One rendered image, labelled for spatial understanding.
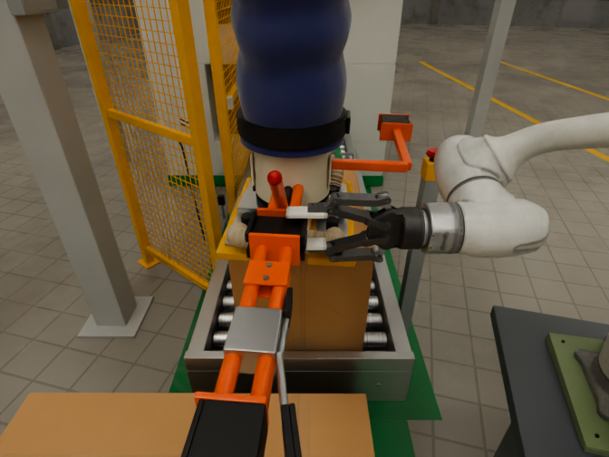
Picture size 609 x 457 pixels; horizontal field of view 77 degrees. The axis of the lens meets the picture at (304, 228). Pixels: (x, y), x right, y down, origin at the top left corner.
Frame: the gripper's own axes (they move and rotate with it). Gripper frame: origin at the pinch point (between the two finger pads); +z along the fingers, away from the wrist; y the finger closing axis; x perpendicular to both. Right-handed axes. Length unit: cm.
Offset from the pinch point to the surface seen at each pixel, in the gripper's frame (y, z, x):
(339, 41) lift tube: -27.8, -6.0, 15.1
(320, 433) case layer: 66, -4, 0
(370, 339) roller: 66, -22, 33
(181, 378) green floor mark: 120, 58, 56
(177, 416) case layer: 66, 36, 5
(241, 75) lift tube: -21.9, 11.4, 17.4
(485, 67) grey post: 29, -157, 301
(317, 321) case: 51, -4, 27
